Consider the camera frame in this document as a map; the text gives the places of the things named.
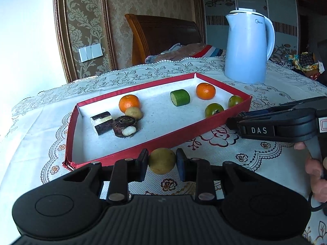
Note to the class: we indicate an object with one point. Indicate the wardrobe with sliding doors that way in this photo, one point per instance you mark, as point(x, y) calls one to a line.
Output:
point(217, 12)

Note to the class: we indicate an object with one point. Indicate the brown longan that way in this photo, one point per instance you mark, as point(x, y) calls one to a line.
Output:
point(134, 112)
point(162, 160)

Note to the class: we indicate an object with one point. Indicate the framed floral wall panel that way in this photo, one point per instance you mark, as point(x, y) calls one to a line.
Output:
point(81, 12)

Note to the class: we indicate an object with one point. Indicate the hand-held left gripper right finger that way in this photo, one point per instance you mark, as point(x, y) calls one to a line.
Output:
point(182, 166)

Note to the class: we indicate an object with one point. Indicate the red cardboard tray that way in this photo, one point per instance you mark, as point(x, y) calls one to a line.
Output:
point(158, 112)

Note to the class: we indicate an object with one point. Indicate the orange mandarin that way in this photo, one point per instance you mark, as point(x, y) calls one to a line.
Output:
point(129, 102)
point(205, 91)

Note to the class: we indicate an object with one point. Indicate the wooden bed headboard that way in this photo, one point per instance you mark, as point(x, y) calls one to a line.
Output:
point(158, 35)

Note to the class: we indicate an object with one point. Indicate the rectangular dark cake slice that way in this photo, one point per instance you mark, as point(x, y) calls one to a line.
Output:
point(102, 122)

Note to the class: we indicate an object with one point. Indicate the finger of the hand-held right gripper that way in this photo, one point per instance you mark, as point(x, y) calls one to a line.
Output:
point(255, 130)
point(258, 112)

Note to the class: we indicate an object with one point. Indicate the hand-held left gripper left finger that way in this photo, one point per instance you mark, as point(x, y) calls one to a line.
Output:
point(142, 166)

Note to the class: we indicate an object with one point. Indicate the striped pillow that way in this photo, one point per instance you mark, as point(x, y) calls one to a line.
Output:
point(212, 51)

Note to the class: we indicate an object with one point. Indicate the white wall light switch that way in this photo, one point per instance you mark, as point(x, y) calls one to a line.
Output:
point(90, 52)

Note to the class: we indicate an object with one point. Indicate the pink brown blanket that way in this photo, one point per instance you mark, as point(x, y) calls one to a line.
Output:
point(184, 52)

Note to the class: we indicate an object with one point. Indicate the green cucumber piece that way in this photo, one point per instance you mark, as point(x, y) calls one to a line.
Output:
point(181, 97)

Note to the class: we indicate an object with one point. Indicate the person's right hand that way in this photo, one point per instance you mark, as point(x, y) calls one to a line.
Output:
point(315, 181)

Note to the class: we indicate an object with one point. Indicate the white electric kettle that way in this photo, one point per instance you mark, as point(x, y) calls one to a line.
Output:
point(245, 51)

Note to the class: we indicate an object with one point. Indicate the grey cloth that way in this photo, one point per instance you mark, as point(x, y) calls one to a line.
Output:
point(173, 48)

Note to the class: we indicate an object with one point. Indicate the colourful cloth pile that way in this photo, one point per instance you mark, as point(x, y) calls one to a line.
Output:
point(306, 63)

